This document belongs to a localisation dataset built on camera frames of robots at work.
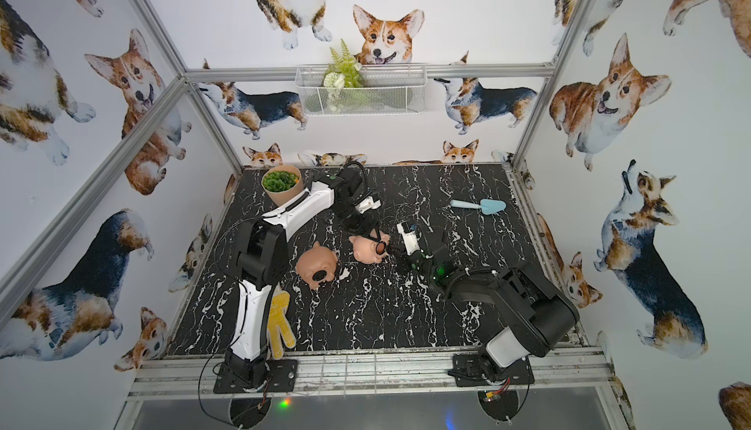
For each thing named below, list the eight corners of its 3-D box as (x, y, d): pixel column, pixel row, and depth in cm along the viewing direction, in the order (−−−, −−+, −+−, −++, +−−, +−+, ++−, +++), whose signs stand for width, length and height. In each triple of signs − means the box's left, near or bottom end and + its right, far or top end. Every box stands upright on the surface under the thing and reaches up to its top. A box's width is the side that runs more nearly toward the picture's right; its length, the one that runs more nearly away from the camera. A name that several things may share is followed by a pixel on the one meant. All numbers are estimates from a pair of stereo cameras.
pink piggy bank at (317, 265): (299, 277, 93) (291, 264, 86) (323, 253, 98) (318, 239, 91) (320, 295, 89) (313, 283, 82) (344, 270, 94) (340, 256, 87)
